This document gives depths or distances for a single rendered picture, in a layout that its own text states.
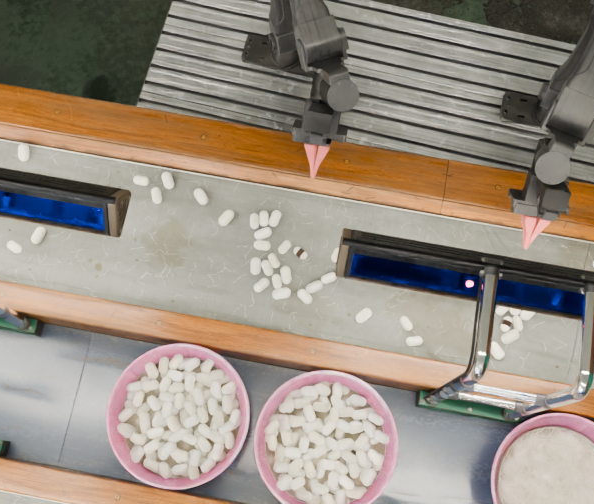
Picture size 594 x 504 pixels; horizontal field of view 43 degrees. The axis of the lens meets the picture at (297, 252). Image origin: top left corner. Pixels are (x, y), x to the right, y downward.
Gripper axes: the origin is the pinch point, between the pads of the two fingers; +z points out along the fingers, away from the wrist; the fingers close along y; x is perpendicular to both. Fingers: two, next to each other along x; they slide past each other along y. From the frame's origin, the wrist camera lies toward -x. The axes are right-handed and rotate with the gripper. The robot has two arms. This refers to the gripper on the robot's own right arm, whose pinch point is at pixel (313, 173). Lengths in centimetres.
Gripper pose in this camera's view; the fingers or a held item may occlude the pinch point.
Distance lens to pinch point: 145.4
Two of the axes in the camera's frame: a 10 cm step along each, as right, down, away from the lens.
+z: -1.4, 9.1, 4.0
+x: 1.1, -3.9, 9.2
